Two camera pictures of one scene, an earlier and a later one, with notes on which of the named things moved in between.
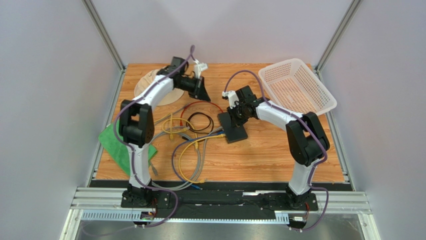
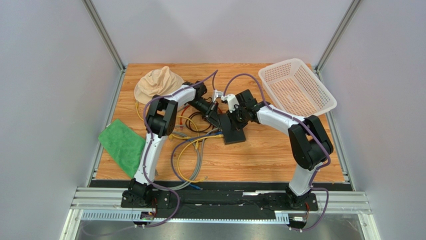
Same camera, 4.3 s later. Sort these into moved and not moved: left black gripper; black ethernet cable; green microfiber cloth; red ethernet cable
Moved: left black gripper
Not moved: green microfiber cloth; red ethernet cable; black ethernet cable
